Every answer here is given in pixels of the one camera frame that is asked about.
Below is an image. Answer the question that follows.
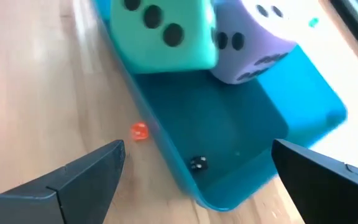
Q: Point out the large green foam die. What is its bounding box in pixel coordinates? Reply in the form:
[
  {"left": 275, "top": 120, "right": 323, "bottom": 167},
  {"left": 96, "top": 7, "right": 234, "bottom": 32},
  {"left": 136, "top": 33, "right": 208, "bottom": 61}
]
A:
[{"left": 109, "top": 0, "right": 219, "bottom": 75}]

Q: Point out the small orange translucent die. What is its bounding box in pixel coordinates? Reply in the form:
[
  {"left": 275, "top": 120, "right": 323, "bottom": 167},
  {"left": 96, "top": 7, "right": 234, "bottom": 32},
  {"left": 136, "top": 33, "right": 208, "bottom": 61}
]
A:
[{"left": 130, "top": 121, "right": 150, "bottom": 142}]

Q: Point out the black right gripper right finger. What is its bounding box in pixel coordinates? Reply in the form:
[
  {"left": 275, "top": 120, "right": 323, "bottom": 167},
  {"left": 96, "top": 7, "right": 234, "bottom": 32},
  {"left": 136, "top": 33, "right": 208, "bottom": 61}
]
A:
[{"left": 271, "top": 138, "right": 358, "bottom": 224}]

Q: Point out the large purple foam die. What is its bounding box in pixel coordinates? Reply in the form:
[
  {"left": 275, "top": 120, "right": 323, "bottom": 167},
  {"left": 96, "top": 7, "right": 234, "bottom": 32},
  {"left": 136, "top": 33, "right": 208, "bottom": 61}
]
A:
[{"left": 209, "top": 0, "right": 298, "bottom": 85}]

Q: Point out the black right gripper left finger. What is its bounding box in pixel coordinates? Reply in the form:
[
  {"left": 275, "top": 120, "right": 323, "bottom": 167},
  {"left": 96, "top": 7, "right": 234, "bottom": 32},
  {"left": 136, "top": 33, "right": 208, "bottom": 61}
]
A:
[{"left": 0, "top": 139, "right": 126, "bottom": 224}]

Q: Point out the small black die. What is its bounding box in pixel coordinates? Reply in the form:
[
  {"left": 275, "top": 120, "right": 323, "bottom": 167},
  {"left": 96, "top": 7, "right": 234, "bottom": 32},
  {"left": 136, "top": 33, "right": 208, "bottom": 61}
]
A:
[{"left": 189, "top": 155, "right": 209, "bottom": 172}]

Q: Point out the black aluminium table frame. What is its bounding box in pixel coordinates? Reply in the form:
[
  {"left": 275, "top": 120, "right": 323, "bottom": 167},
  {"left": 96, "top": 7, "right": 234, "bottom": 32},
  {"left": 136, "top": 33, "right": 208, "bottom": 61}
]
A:
[{"left": 329, "top": 0, "right": 358, "bottom": 68}]

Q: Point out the blue plastic bin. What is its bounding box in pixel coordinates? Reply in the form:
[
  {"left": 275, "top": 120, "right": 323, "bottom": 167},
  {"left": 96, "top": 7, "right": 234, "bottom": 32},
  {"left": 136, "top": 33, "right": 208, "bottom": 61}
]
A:
[{"left": 91, "top": 0, "right": 348, "bottom": 212}]

